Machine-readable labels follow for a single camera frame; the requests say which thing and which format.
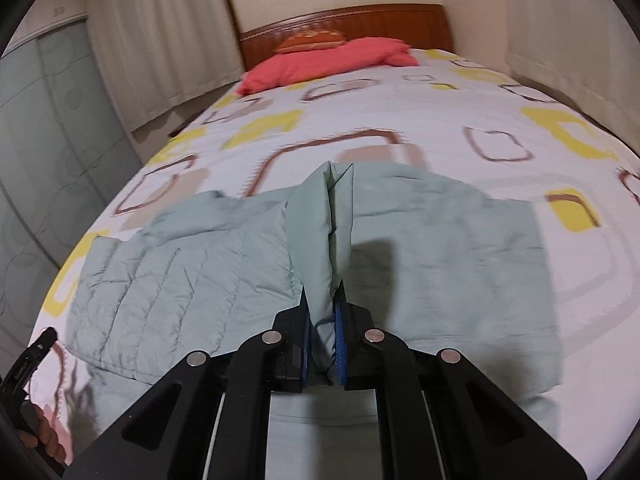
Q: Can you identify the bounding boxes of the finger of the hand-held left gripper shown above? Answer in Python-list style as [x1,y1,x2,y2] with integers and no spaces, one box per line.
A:
[26,327,57,361]

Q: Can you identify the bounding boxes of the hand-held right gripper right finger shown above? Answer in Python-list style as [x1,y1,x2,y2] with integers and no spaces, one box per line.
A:
[332,281,587,480]

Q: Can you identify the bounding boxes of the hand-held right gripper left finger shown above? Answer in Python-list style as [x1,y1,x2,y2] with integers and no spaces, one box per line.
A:
[62,284,313,480]

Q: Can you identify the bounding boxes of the pale green quilted jacket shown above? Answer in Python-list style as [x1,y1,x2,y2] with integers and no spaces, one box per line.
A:
[65,161,563,480]

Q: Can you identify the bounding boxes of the person's left hand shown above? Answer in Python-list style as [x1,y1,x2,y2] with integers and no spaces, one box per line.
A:
[17,401,68,463]

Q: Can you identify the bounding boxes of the wardrobe with frosted glass doors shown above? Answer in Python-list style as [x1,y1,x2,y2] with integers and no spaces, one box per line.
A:
[0,0,147,361]

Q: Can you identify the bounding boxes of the bed with patterned sheet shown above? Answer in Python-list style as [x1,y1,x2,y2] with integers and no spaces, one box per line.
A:
[30,47,640,480]

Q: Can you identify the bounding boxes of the red pillow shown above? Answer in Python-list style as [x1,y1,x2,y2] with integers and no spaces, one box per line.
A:
[235,37,421,97]

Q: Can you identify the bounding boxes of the orange patterned cushion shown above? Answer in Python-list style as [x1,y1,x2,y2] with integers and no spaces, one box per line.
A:
[273,29,348,54]

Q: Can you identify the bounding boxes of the wooden headboard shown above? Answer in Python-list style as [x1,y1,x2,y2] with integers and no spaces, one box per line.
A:
[238,3,455,73]

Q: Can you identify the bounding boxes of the cream curtain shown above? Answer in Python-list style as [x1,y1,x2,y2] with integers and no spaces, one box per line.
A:
[84,0,247,134]
[501,0,640,128]

